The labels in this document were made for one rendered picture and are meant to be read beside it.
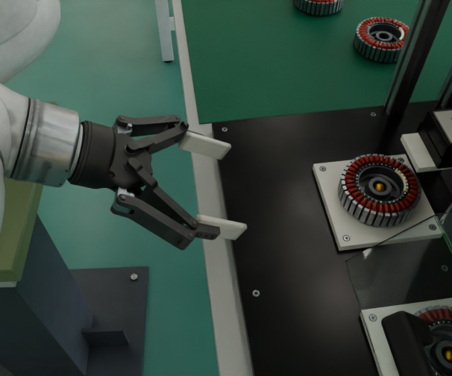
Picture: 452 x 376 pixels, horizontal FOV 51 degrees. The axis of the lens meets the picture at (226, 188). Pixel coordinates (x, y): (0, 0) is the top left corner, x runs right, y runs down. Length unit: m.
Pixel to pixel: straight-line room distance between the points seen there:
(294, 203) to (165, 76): 1.49
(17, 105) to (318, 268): 0.42
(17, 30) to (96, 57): 1.55
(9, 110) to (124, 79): 1.64
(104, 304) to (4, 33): 0.94
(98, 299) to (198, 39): 0.84
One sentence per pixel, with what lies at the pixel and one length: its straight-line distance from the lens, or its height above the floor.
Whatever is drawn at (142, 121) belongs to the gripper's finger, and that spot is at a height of 0.91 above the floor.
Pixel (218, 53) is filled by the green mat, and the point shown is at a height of 0.75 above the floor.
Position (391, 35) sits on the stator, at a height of 0.78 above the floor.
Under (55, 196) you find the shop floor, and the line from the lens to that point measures 1.78.
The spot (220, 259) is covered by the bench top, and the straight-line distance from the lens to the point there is 0.68.
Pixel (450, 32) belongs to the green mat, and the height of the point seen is 0.75.
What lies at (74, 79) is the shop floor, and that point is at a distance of 2.20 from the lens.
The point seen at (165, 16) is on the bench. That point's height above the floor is 0.23.
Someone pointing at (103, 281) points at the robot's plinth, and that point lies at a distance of 1.53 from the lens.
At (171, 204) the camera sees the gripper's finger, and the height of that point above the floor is 0.90.
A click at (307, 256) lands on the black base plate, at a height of 0.77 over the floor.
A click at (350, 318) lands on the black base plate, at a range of 0.64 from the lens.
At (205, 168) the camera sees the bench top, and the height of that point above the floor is 0.75.
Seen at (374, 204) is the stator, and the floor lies 0.82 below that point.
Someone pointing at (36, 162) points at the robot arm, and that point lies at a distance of 0.53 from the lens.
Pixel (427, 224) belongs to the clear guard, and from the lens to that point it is 0.37.
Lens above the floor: 1.35
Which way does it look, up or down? 53 degrees down
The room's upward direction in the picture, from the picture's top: straight up
